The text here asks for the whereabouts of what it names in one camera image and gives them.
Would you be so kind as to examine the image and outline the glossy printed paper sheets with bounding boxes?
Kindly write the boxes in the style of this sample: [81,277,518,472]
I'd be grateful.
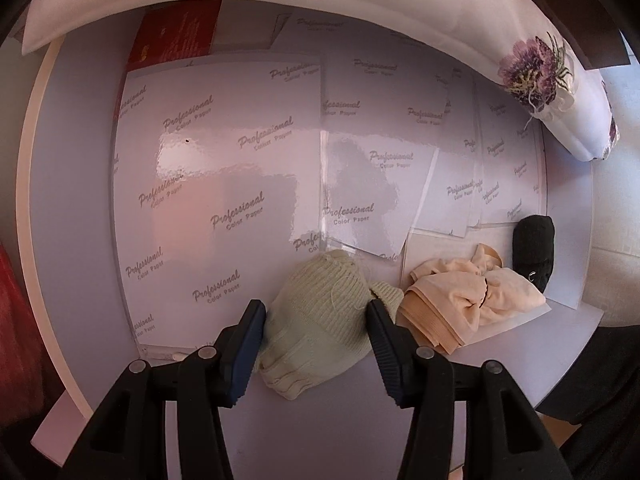
[112,2,548,361]

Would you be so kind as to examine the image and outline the red paper packet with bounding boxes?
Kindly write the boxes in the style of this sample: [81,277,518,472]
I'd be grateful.
[115,0,223,111]

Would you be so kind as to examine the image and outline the black sock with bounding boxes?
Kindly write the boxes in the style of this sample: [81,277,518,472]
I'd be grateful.
[512,215,556,291]

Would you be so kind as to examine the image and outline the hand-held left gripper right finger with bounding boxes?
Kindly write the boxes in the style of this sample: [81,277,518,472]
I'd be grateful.
[365,299,573,480]

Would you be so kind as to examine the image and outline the beige pantyhose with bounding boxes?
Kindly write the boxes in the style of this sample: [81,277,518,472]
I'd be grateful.
[396,243,547,353]

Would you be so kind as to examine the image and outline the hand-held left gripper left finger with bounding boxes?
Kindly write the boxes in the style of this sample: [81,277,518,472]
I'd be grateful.
[60,299,268,480]

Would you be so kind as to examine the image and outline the cream knit sock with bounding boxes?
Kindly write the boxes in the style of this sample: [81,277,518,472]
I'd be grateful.
[257,249,405,401]

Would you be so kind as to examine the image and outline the person's dark trousers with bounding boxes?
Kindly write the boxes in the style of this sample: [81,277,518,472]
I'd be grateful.
[540,325,640,480]

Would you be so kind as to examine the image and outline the red blanket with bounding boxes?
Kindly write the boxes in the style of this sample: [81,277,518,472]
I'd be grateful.
[0,242,66,426]

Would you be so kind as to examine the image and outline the brown box with yellow inside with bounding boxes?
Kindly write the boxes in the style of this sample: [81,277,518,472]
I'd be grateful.
[500,0,632,71]

